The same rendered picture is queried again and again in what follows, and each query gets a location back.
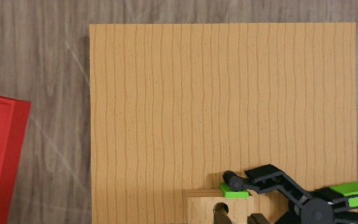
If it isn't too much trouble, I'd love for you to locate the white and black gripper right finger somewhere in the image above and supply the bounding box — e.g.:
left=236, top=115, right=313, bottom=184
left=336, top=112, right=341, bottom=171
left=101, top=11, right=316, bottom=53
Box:
left=247, top=213, right=271, bottom=224

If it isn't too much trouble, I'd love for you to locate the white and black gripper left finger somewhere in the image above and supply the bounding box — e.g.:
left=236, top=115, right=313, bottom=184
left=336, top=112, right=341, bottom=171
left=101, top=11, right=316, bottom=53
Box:
left=213, top=213, right=232, bottom=224

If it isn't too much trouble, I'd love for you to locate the tan wooden bench board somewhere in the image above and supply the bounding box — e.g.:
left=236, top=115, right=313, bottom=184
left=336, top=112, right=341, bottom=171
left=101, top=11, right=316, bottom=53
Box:
left=90, top=22, right=357, bottom=224

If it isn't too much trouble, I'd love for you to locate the small light wooden block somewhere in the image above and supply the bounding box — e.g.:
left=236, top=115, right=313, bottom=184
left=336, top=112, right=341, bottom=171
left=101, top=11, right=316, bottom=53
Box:
left=186, top=188, right=254, bottom=224

